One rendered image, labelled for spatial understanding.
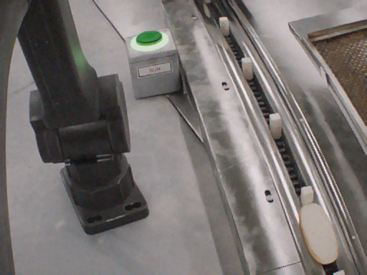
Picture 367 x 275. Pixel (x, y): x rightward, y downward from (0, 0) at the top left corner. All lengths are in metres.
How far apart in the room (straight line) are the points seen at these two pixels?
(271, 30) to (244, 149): 0.38
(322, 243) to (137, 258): 0.21
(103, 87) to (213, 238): 0.21
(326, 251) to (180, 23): 0.53
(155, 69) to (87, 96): 0.32
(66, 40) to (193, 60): 0.44
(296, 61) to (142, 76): 0.25
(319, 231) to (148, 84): 0.39
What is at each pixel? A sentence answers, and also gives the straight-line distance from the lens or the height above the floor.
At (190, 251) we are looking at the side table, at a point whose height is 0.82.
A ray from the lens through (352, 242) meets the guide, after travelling 0.63.
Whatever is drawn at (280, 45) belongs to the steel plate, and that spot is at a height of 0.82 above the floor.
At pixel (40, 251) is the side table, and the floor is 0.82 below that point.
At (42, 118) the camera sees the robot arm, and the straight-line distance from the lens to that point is 0.61.
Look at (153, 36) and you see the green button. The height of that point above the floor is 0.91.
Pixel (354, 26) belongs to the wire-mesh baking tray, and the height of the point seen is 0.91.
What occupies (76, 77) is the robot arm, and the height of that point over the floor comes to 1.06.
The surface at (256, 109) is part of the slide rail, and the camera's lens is 0.82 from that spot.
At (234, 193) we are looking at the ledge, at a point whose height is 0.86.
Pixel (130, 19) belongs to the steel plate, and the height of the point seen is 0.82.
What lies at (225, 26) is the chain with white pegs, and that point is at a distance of 1.01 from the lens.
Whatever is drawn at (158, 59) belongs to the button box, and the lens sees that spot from 0.88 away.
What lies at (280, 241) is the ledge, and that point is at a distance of 0.63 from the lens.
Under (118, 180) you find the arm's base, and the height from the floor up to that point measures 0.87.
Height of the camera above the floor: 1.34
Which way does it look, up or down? 39 degrees down
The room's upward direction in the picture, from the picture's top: 7 degrees counter-clockwise
